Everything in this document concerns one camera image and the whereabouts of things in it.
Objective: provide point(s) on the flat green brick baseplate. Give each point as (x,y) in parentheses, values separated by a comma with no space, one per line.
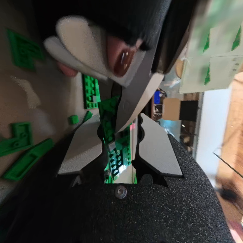
(89,89)

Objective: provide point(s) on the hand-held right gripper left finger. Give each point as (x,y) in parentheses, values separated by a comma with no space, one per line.
(81,146)

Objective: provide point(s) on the green brick plate assembly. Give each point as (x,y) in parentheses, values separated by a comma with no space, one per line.
(117,157)

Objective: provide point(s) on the person's left hand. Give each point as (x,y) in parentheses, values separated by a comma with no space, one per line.
(121,57)

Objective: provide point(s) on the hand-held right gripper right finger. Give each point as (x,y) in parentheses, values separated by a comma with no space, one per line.
(157,150)

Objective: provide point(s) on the blue storage bin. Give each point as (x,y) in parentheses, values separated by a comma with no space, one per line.
(157,96)

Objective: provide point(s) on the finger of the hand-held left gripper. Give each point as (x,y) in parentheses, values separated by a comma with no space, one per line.
(136,95)

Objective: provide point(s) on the scattered small loose bricks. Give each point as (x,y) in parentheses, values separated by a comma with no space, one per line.
(20,47)

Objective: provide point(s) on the pink brick pig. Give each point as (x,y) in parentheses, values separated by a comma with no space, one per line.
(132,126)

